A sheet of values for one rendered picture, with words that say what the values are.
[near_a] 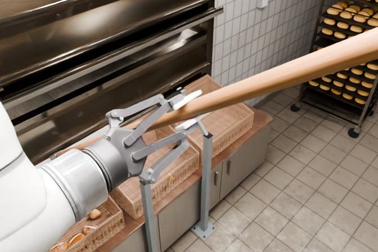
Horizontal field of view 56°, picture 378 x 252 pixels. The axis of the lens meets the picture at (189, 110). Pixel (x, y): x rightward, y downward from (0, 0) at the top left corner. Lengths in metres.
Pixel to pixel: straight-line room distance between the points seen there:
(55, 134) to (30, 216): 1.68
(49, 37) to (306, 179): 2.34
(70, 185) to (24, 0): 1.35
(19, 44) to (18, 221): 1.43
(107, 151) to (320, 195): 2.76
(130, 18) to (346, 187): 2.24
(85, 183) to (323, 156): 3.12
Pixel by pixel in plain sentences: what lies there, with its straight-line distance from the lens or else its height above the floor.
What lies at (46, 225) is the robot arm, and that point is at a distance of 0.47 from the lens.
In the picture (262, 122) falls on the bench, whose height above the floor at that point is 0.58.
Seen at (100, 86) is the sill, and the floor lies 1.17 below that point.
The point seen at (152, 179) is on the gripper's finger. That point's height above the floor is 1.92.
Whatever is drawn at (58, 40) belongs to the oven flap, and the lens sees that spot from 1.90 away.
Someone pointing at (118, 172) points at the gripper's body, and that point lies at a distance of 0.51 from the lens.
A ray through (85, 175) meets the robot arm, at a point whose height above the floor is 1.99.
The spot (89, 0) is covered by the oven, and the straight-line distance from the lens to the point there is 1.92.
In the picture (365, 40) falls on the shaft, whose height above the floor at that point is 2.18.
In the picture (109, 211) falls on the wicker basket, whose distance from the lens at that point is 2.21.
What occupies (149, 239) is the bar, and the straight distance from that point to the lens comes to 2.23.
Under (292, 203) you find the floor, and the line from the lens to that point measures 3.05.
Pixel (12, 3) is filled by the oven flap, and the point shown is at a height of 1.77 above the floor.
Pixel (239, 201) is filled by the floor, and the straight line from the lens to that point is 2.98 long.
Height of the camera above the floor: 2.35
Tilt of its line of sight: 38 degrees down
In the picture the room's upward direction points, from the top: straight up
